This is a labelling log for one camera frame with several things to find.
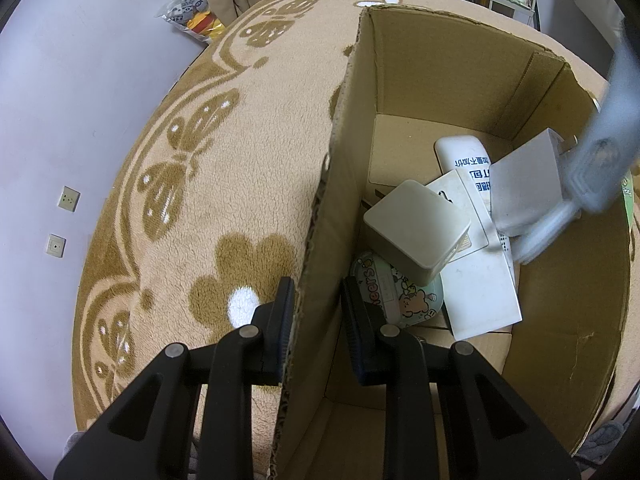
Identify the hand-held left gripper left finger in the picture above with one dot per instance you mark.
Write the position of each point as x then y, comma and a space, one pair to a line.
280, 340

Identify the grey cloth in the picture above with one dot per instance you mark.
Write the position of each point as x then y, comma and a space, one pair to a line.
600, 442
75, 445

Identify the small white box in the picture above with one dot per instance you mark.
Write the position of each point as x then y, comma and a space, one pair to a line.
525, 185

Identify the cream square box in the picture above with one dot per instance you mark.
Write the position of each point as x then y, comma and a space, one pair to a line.
415, 220

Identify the cardboard box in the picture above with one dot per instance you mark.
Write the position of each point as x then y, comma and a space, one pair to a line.
440, 60

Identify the clear bag of plush toys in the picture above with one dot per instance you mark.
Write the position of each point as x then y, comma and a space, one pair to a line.
190, 7

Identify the green label packet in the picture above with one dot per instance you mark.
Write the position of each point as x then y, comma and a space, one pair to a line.
628, 197

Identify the cartoon printed round case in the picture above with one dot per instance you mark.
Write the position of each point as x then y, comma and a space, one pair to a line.
415, 305

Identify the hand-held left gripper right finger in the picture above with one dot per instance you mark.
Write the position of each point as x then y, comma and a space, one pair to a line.
354, 342

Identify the white hang card package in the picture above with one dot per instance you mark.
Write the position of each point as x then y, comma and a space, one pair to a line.
462, 205

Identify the white printed tube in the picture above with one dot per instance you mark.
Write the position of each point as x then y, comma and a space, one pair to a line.
455, 152

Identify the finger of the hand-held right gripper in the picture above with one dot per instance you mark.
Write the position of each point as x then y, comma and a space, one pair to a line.
602, 160
545, 235

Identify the beige flower-pattern rug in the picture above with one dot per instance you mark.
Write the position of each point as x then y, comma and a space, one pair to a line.
225, 160

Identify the white wall socket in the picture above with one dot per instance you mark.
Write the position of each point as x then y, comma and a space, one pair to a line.
55, 245
69, 198

